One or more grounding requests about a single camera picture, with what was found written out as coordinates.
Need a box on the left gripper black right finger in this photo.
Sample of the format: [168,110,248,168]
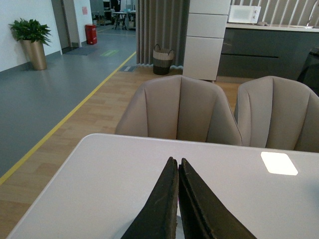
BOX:
[178,158,255,239]

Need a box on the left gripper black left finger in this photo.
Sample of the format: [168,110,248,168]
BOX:
[122,157,179,239]

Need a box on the white round plate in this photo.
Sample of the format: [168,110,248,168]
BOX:
[113,215,184,239]

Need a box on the beige chair left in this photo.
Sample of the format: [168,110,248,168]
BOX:
[115,75,242,146]

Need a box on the beige chair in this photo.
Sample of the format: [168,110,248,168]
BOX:
[234,76,319,153]
[115,75,242,146]

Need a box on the beige chair right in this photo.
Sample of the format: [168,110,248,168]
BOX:
[234,76,319,153]

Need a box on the woven laundry basket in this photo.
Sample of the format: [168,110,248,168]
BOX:
[153,44,175,75]

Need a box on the grey kitchen counter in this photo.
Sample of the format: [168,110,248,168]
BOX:
[217,24,319,80]

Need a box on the white tall cabinet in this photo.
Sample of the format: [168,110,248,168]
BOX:
[183,0,230,81]

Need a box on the grey pleated curtain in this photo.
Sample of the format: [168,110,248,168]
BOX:
[136,0,190,66]

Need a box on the white microwave oven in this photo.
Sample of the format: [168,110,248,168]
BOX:
[227,5,261,24]

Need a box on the potted plant gold pot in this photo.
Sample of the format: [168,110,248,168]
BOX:
[8,17,52,71]

